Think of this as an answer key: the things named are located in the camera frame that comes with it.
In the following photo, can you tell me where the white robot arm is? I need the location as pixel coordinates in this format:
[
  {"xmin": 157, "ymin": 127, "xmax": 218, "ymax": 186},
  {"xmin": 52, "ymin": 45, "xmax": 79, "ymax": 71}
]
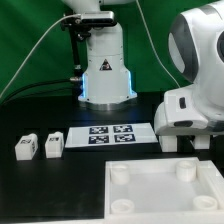
[{"xmin": 62, "ymin": 0, "xmax": 224, "ymax": 136}]

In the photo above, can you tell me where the black cables bundle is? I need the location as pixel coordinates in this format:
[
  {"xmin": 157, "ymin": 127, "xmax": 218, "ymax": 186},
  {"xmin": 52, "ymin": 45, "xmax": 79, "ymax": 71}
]
[{"xmin": 0, "ymin": 78, "xmax": 83, "ymax": 107}]

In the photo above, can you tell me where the white square table top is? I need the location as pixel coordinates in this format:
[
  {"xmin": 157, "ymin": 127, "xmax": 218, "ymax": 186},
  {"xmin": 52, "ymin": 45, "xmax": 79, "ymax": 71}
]
[{"xmin": 104, "ymin": 157, "xmax": 224, "ymax": 224}]

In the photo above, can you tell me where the black camera on stand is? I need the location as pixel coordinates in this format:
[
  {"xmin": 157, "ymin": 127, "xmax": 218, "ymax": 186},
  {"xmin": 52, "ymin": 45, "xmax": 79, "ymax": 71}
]
[{"xmin": 60, "ymin": 11, "xmax": 117, "ymax": 97}]

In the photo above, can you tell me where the white camera cable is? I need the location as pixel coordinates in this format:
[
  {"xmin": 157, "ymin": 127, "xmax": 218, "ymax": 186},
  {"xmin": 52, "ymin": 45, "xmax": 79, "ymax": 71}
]
[{"xmin": 0, "ymin": 0, "xmax": 183, "ymax": 101}]

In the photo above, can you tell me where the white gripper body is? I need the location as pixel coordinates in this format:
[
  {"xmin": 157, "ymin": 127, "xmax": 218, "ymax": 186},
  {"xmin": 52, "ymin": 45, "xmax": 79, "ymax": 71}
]
[{"xmin": 154, "ymin": 87, "xmax": 224, "ymax": 136}]

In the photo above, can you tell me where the white sheet with markers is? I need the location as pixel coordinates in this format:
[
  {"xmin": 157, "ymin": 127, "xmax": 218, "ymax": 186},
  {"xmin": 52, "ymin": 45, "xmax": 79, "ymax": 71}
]
[{"xmin": 65, "ymin": 123, "xmax": 158, "ymax": 148}]

